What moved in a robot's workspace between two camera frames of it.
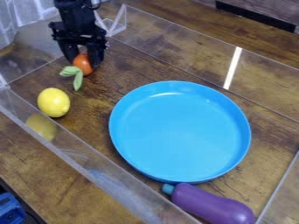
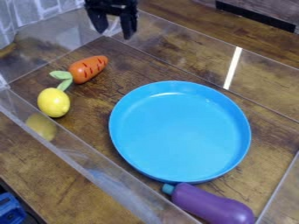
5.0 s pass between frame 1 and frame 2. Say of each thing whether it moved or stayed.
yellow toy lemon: stayed
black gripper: moved
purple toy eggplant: stayed
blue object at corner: stayed
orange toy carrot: moved
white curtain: stayed
